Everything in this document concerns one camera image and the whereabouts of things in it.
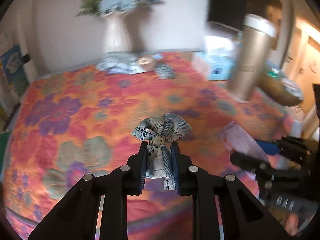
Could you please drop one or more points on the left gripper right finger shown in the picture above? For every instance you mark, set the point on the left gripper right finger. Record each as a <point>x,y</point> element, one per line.
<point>223,208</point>

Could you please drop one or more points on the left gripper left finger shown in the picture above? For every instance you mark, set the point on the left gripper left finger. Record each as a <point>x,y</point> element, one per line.
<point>75,216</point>

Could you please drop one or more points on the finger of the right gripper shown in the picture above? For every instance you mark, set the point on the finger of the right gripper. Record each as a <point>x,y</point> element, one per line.
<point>263,169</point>
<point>283,147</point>

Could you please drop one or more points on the lilac patterned cloth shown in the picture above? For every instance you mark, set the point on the lilac patterned cloth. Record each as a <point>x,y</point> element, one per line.
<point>235,138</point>

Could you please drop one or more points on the plaid blue fabric pouch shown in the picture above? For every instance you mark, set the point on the plaid blue fabric pouch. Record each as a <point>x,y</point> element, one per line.
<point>160,131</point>

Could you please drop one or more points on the blue patterned fabric bundle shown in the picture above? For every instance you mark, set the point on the blue patterned fabric bundle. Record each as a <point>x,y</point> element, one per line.
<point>164,71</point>

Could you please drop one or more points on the person's right hand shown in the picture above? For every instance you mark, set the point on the person's right hand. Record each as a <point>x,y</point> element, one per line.
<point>291,224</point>

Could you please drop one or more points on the floral orange quilted tablecloth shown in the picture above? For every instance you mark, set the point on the floral orange quilted tablecloth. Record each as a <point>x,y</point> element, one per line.
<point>81,122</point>

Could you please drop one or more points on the tissue pack blue white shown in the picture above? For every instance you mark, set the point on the tissue pack blue white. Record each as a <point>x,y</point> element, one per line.
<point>218,59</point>

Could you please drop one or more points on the gold cylindrical canister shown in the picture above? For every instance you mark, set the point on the gold cylindrical canister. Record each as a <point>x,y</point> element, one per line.
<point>258,34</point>

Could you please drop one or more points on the light blue folded cloth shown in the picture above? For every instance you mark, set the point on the light blue folded cloth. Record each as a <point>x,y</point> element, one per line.
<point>119,63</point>

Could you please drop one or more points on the white ribbed flower vase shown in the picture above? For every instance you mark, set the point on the white ribbed flower vase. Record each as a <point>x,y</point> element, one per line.
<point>117,37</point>

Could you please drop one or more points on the books stack at wall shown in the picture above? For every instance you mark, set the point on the books stack at wall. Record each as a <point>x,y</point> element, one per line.
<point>14,81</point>

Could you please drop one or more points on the black wall television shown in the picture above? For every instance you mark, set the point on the black wall television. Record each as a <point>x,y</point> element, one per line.
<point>231,13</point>

